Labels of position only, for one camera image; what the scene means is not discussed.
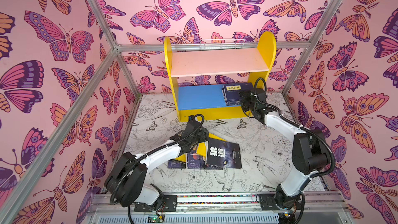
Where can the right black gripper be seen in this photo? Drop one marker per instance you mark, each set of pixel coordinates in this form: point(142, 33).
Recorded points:
point(245, 96)

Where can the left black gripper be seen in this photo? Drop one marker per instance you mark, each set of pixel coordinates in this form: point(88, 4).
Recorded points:
point(203, 135)

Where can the navy book yellow label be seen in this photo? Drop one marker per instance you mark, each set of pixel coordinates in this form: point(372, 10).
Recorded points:
point(232, 98)
point(231, 90)

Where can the black book with white title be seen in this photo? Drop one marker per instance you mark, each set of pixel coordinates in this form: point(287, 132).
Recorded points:
point(223, 154)

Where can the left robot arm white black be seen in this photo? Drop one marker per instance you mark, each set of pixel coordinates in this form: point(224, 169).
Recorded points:
point(127, 180)

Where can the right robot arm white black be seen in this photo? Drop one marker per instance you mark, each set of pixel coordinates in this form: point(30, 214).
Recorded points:
point(311, 155)

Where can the yellow book under black book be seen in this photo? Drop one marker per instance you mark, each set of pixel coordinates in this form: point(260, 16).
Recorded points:
point(201, 148)

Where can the yellow book with cartoon boy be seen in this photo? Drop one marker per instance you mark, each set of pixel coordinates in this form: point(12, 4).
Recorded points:
point(181, 158)

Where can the dark purple illustrated book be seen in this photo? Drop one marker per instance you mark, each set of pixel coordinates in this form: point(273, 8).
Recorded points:
point(195, 162)

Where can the yellow bookshelf with coloured shelves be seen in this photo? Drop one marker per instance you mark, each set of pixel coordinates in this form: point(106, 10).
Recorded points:
point(208, 100)

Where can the dark purple flat booklet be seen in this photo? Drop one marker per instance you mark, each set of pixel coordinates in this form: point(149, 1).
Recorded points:
point(174, 164)

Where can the green circuit board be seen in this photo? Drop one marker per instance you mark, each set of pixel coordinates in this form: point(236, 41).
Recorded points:
point(155, 219)

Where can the white slotted cable duct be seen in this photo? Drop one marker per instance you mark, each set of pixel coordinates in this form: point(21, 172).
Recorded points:
point(248, 218)

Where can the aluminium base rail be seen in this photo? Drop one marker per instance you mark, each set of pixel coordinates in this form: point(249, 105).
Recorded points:
point(315, 201)

